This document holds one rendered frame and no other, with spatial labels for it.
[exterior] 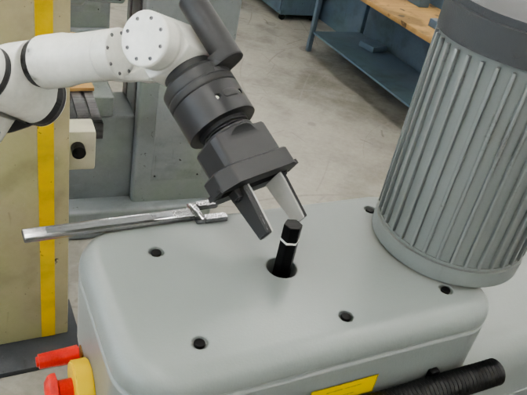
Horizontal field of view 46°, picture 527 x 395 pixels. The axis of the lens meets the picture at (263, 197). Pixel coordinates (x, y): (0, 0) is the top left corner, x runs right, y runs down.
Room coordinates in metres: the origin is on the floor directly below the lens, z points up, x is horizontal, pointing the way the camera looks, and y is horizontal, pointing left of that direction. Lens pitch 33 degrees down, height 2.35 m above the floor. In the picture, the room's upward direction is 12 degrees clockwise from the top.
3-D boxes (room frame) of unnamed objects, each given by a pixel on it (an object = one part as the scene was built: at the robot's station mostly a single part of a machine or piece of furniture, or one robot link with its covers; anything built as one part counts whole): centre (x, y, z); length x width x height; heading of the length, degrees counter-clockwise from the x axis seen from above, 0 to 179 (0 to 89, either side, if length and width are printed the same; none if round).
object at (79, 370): (0.46, 0.16, 1.76); 0.06 x 0.02 x 0.06; 32
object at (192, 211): (0.60, 0.15, 1.89); 0.24 x 0.04 x 0.01; 123
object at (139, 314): (0.59, -0.05, 1.81); 0.47 x 0.26 x 0.16; 122
